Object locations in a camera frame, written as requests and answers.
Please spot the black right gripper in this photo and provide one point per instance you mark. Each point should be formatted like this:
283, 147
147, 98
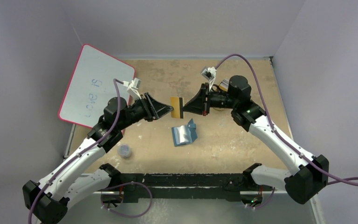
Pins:
204, 99

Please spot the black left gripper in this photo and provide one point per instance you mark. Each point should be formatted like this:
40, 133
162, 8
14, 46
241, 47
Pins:
153, 109

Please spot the yellow credit card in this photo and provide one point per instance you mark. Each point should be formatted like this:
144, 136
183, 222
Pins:
177, 105

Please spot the blue leather card holder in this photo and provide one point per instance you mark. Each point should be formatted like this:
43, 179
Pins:
184, 134

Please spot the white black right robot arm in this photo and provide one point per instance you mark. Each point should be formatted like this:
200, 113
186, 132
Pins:
305, 173

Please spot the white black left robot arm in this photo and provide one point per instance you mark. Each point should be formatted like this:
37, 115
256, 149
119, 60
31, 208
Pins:
51, 197

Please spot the cream oval card tray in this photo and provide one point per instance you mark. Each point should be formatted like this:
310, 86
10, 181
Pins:
220, 97

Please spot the stack of cards in tray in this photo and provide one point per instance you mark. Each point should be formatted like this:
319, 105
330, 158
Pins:
224, 84

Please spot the pink framed whiteboard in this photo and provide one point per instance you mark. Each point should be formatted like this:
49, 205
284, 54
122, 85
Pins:
91, 86

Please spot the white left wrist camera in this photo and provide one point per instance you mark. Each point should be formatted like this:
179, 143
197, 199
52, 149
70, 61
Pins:
132, 88

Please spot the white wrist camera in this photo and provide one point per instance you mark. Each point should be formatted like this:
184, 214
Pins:
132, 88
209, 73

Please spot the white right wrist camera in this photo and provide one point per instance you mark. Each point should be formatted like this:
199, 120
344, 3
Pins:
209, 73

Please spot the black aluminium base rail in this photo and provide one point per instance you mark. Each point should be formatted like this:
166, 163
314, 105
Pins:
228, 186

